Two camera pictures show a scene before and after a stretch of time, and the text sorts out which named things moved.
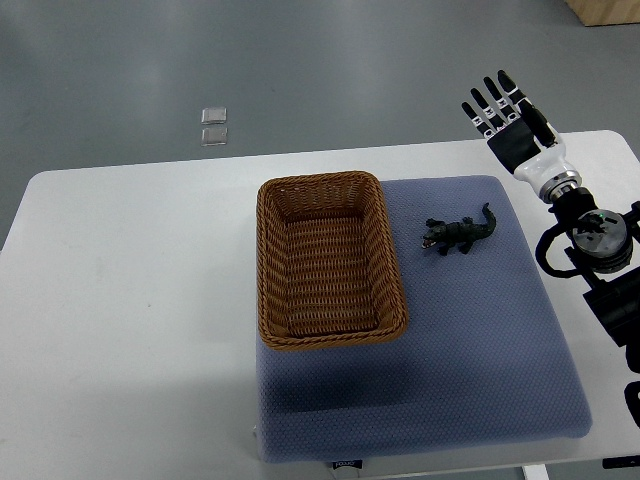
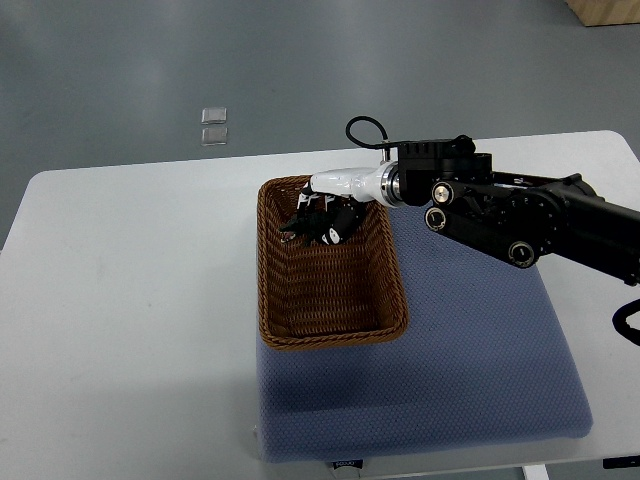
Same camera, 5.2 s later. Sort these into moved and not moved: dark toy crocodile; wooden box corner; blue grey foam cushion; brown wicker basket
Moved: dark toy crocodile
Not moved: wooden box corner; brown wicker basket; blue grey foam cushion
